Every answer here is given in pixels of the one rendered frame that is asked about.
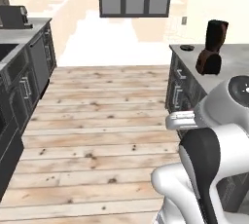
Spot dark island cupboards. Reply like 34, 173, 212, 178
164, 50, 249, 213

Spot silver drawer handle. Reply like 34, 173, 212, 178
176, 67, 188, 81

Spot dark base cupboard run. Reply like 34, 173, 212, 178
0, 18, 58, 204

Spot silver cupboard door handle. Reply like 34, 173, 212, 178
173, 85, 183, 109

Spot dark grey coffee machine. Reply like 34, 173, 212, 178
0, 5, 34, 30

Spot dark sink basin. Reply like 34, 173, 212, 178
0, 43, 19, 62

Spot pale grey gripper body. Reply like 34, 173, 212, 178
165, 109, 199, 131

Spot dark grey dishwasher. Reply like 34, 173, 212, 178
26, 35, 51, 96

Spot black round blender lid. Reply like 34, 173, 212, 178
179, 44, 196, 53

